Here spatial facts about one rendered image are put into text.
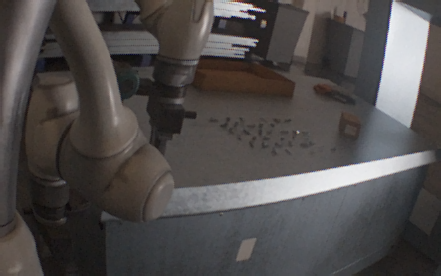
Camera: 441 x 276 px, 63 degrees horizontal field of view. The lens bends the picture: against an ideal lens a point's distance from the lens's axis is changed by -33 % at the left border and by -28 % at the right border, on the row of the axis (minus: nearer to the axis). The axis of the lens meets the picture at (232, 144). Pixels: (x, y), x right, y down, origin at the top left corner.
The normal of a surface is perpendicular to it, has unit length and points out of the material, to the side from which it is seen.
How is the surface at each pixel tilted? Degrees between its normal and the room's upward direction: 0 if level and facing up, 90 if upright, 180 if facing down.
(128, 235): 90
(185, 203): 68
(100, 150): 57
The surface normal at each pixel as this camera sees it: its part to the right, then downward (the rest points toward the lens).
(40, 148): -0.34, 0.29
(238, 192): 0.62, 0.03
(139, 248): 0.59, 0.40
